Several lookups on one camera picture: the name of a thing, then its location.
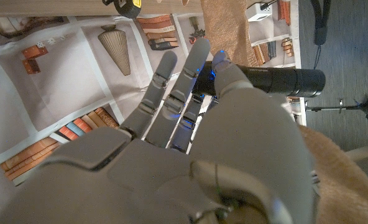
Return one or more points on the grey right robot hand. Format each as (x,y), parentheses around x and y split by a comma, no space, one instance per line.
(171,180)

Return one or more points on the printed bookshelf backdrop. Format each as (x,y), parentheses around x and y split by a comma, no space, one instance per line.
(62,77)

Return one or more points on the yellow measuring tape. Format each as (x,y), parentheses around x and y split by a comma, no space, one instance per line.
(126,7)

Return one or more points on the white power box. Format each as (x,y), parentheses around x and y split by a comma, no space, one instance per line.
(260,12)

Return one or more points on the beige stocking cloth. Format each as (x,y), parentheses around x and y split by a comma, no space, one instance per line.
(227,31)

